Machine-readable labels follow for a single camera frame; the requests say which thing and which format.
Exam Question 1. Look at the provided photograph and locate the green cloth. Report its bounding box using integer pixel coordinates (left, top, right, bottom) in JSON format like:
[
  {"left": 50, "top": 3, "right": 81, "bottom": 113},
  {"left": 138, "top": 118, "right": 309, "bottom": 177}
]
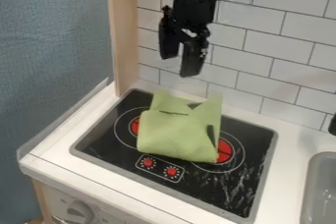
[{"left": 135, "top": 89, "right": 224, "bottom": 164}]

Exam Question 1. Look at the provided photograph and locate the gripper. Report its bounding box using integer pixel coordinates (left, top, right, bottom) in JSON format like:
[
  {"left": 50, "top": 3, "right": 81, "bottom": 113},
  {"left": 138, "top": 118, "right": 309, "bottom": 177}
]
[{"left": 157, "top": 0, "right": 221, "bottom": 79}]

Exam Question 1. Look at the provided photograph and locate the toy sink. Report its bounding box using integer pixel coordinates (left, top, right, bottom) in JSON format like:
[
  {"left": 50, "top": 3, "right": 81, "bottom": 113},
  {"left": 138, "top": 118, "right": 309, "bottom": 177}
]
[{"left": 299, "top": 151, "right": 336, "bottom": 224}]

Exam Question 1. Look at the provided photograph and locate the toy stove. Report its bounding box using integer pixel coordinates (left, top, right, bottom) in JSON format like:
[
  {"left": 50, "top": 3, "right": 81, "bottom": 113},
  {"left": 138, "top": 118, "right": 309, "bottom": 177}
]
[{"left": 68, "top": 87, "right": 280, "bottom": 220}]

